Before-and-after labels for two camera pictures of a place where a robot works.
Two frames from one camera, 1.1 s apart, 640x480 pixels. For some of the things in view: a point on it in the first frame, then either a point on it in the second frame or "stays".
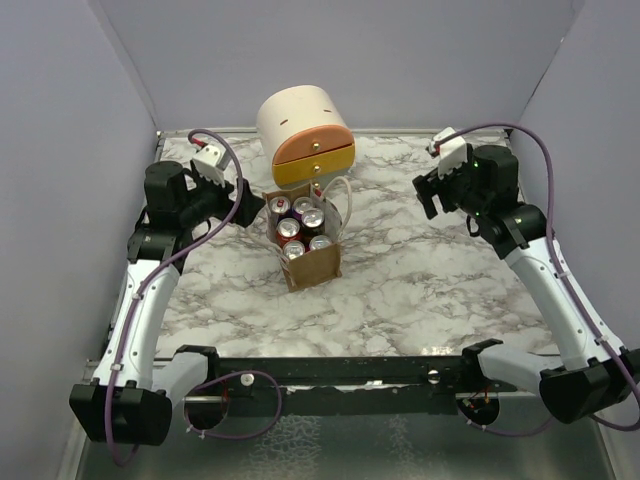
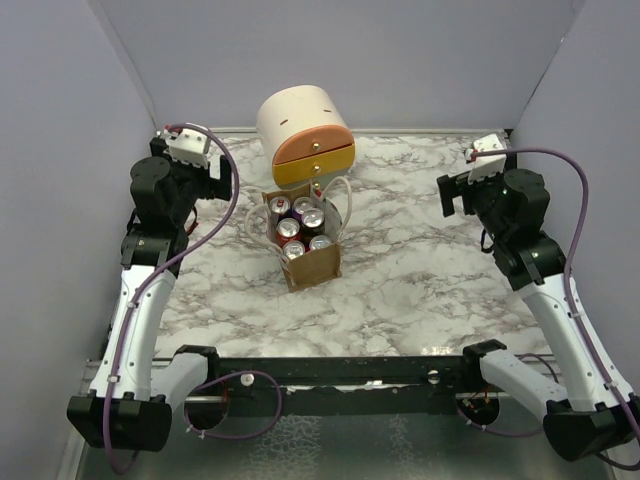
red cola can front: [288, 229] stays
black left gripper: [249, 205] → [213, 187]
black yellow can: [312, 223] stays
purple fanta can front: [301, 205] stays
